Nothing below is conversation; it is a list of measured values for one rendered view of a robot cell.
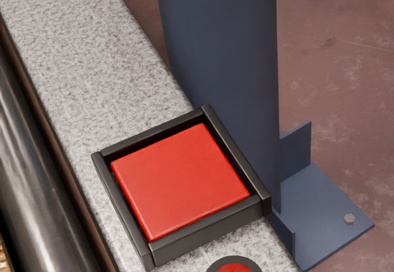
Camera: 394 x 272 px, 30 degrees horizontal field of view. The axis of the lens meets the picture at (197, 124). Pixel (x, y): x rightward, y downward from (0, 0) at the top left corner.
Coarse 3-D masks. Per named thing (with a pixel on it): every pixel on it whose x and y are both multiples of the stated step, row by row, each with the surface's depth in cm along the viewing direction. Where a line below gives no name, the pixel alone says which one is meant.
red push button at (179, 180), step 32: (192, 128) 43; (128, 160) 42; (160, 160) 41; (192, 160) 41; (224, 160) 41; (128, 192) 40; (160, 192) 40; (192, 192) 40; (224, 192) 40; (160, 224) 39
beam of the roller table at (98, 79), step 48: (0, 0) 54; (48, 0) 54; (96, 0) 53; (48, 48) 50; (96, 48) 50; (144, 48) 49; (48, 96) 47; (96, 96) 47; (144, 96) 46; (96, 144) 44; (96, 192) 42; (240, 240) 39
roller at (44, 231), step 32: (0, 64) 50; (0, 96) 47; (0, 128) 45; (32, 128) 46; (0, 160) 44; (32, 160) 44; (0, 192) 43; (32, 192) 42; (64, 192) 44; (32, 224) 41; (64, 224) 41; (32, 256) 39; (64, 256) 39
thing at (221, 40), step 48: (192, 0) 96; (240, 0) 96; (192, 48) 103; (240, 48) 103; (192, 96) 112; (240, 96) 110; (240, 144) 119; (288, 144) 143; (288, 192) 149; (336, 192) 148; (288, 240) 130; (336, 240) 141
